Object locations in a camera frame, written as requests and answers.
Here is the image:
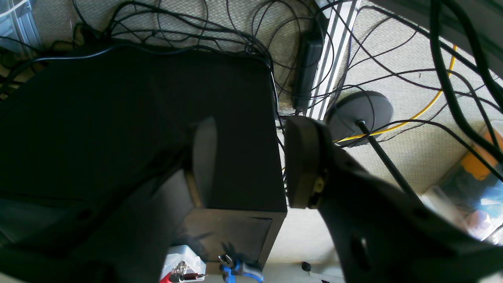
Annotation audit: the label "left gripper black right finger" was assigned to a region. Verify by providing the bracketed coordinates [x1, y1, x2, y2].
[285, 116, 502, 283]

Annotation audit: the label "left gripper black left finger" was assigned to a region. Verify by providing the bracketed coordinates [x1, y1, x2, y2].
[1, 118, 218, 283]

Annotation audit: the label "white small parts box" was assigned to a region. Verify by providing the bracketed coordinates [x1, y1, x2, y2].
[160, 245, 207, 283]

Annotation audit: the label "clear plastic storage box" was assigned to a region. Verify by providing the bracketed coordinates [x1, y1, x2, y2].
[421, 143, 503, 241]

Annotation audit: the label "black stand pole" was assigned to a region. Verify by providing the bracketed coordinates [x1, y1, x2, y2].
[356, 120, 420, 201]

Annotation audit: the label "black round stand base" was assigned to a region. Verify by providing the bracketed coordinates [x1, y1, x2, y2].
[325, 91, 395, 147]

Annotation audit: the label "black computer tower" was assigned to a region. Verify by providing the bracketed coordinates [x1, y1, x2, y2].
[1, 46, 287, 267]

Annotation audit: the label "black power adapter brick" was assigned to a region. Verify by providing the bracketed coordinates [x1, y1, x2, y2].
[291, 30, 323, 114]

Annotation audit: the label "blue handled pliers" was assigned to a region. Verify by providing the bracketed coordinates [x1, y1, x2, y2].
[218, 254, 264, 283]

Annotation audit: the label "yellow cable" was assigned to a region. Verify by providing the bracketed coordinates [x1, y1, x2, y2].
[334, 44, 459, 143]

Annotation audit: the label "aluminium frame rail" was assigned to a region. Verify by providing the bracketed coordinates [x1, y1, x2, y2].
[304, 0, 361, 120]

